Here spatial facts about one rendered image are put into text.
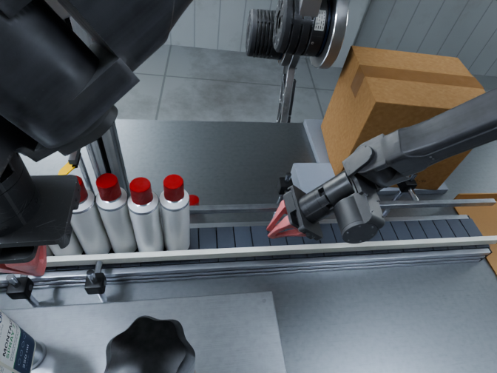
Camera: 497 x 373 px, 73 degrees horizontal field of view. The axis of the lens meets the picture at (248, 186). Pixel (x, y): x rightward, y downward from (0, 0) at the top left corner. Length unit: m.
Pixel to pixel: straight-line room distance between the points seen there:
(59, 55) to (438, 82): 0.85
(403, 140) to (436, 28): 3.06
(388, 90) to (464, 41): 2.98
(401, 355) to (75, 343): 0.61
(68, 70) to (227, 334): 0.55
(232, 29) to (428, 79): 2.36
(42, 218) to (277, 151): 0.79
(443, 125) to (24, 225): 0.50
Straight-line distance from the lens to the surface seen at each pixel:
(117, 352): 0.35
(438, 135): 0.54
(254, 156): 0.98
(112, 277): 0.74
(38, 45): 0.19
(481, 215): 1.14
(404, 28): 3.46
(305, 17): 0.91
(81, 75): 0.19
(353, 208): 0.57
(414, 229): 0.91
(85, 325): 0.69
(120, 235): 0.66
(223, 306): 0.67
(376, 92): 0.81
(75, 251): 0.72
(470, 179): 1.23
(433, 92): 0.90
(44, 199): 0.31
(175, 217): 0.60
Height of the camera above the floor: 1.51
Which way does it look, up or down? 49 degrees down
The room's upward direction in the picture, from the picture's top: 11 degrees clockwise
